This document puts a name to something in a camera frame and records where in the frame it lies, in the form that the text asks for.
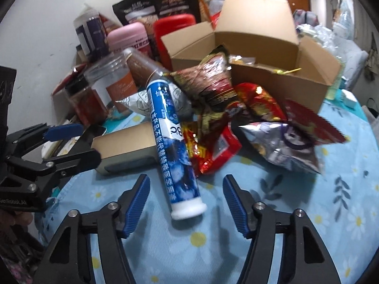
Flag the red white packet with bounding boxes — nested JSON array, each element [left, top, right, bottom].
[[181, 121, 243, 178]]

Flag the small tan box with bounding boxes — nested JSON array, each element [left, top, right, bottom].
[[91, 121, 158, 176]]

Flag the dark brown snack bag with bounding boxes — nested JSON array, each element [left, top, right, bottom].
[[169, 45, 238, 117]]

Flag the person's left hand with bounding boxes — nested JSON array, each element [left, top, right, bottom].
[[0, 212, 34, 235]]

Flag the grey sofa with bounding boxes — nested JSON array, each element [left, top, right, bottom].
[[333, 34, 369, 91]]

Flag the pink lid jar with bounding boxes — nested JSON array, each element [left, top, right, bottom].
[[107, 22, 152, 58]]

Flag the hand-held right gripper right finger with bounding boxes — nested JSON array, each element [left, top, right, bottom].
[[223, 174, 345, 284]]

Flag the red lid container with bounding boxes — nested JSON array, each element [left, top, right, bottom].
[[153, 14, 197, 69]]

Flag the blue tablet tube white cap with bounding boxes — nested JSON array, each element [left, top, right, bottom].
[[146, 79, 208, 221]]

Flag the white patterned snack packet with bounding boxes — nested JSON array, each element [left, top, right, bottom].
[[115, 84, 194, 119]]

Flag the brown cardboard box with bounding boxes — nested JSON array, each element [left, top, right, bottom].
[[160, 0, 343, 113]]

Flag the dark jar black lid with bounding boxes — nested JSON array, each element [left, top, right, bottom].
[[64, 73, 109, 126]]

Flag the white charger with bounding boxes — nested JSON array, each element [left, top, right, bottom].
[[343, 90, 359, 107]]

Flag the white lid jar purple label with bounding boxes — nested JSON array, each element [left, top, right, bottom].
[[73, 8, 108, 63]]

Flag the large black printed bag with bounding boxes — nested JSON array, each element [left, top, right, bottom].
[[112, 0, 202, 27]]

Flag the clear jar orange label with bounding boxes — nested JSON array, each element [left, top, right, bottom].
[[84, 49, 140, 113]]

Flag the silver purple snack bag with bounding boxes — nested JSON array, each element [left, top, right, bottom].
[[237, 121, 324, 174]]

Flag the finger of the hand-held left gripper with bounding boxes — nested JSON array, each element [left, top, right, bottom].
[[6, 149, 102, 189], [6, 123, 85, 156]]

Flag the blue floral tablecloth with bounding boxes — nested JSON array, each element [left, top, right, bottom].
[[35, 98, 379, 284]]

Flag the grey backpack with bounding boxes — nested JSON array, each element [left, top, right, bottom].
[[293, 8, 319, 27]]

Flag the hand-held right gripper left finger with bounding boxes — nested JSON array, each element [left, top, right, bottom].
[[32, 174, 151, 284]]

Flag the clear tube brown contents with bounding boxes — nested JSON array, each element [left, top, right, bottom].
[[127, 47, 173, 87]]

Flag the red gold snack bag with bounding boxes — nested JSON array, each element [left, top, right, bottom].
[[233, 82, 288, 122]]

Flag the dark red snack packet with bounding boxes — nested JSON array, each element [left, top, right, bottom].
[[283, 97, 347, 146]]

